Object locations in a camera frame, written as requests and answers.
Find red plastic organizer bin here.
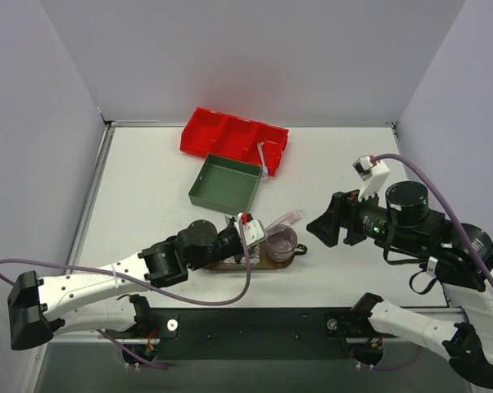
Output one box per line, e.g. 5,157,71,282
180,107,289,176

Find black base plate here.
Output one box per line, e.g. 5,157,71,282
112,307,380,361

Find clear textured glass holder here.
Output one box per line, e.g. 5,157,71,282
224,245,261,265

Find wooden oval tray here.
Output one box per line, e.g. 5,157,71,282
204,244,295,273

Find green metal box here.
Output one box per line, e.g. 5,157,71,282
188,154,262,215

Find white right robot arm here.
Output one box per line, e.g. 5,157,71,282
306,181,493,390

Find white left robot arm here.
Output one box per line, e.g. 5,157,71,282
7,215,267,350

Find lilac enamel mug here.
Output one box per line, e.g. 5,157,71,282
265,224,308,263

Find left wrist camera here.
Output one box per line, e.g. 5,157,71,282
234,213,268,248

